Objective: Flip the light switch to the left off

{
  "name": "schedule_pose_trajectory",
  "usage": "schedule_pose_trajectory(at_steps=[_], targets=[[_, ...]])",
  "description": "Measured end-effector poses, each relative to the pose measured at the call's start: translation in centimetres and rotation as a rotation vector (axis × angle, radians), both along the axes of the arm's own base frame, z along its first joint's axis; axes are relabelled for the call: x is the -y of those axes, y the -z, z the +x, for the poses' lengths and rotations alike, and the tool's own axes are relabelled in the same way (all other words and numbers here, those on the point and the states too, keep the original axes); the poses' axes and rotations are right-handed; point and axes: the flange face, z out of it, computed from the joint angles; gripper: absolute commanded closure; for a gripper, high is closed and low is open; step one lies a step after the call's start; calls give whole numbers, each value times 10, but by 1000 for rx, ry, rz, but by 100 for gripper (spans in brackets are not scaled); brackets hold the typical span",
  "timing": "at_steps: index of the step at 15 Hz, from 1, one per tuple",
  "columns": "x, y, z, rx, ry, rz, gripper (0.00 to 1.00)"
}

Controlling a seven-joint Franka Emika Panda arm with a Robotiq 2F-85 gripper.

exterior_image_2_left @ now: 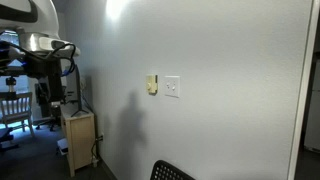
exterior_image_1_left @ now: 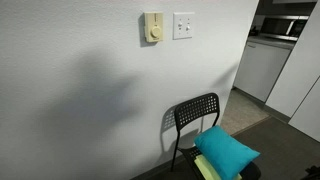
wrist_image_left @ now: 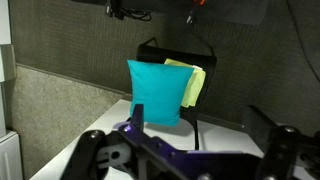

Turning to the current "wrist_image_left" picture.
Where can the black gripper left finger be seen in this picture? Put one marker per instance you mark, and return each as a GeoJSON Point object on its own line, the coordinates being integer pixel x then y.
{"type": "Point", "coordinates": [96, 156]}

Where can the orange and black plug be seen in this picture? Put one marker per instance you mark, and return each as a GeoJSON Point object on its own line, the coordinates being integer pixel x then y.
{"type": "Point", "coordinates": [195, 8]}

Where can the yellow-green cloth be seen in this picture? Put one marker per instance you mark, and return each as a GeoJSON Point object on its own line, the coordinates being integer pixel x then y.
{"type": "Point", "coordinates": [195, 85]}

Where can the white panelled cabinet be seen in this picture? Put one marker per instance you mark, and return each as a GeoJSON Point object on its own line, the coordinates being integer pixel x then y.
{"type": "Point", "coordinates": [6, 153]}

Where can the teal square pillow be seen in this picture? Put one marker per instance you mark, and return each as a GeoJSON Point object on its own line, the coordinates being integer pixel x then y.
{"type": "Point", "coordinates": [160, 90]}

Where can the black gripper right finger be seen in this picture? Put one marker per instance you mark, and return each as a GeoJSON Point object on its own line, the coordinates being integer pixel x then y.
{"type": "Point", "coordinates": [283, 153]}

